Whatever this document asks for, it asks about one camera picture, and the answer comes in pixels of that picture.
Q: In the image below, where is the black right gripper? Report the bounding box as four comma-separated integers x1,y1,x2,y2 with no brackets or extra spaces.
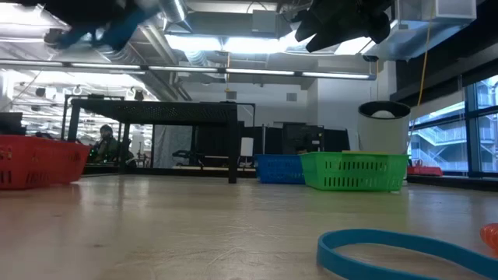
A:
294,0,392,54

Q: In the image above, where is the teal rubber band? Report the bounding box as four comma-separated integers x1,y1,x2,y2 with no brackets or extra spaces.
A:
54,6,160,51

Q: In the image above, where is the blue rubber band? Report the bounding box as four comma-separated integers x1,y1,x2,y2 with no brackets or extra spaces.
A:
317,228,498,280

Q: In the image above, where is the red coil hair tie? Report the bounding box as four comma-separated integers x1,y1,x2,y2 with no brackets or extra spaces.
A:
479,222,498,250

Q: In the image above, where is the grey ceiling box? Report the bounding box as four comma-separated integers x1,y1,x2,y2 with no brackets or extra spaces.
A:
251,9,279,34

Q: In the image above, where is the black equipment cabinet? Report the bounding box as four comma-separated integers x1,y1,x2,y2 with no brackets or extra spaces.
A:
254,122,351,156

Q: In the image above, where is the ceiling light strip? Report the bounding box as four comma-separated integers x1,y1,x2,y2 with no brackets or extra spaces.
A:
0,58,377,82

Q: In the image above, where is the black perforated metal riser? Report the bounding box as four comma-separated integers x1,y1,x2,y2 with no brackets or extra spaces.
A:
66,98,240,184

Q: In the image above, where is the white paper sheet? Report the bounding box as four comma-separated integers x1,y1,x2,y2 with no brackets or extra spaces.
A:
240,136,255,158

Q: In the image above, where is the person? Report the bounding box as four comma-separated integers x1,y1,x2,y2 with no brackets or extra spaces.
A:
91,124,120,163

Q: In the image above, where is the green plastic basket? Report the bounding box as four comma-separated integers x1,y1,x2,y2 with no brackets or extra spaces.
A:
298,150,410,193

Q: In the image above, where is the blue plastic basket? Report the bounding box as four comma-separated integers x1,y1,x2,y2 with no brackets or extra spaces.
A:
254,153,307,185

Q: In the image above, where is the red plastic basket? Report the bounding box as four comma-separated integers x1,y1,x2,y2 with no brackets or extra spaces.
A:
0,134,93,191

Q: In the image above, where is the grey tarp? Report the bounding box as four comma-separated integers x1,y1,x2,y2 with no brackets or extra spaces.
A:
153,124,195,169

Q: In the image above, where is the red storage bin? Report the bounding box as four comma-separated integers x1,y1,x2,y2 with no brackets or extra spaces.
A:
406,165,444,177

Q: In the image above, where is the silver spiral duct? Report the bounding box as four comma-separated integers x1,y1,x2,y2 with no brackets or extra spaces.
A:
157,0,194,34

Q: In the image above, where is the yellow hanging cable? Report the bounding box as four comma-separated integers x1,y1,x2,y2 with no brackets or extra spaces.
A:
417,7,433,108

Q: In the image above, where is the white ceiling air duct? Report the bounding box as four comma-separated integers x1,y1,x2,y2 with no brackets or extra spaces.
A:
363,0,478,62

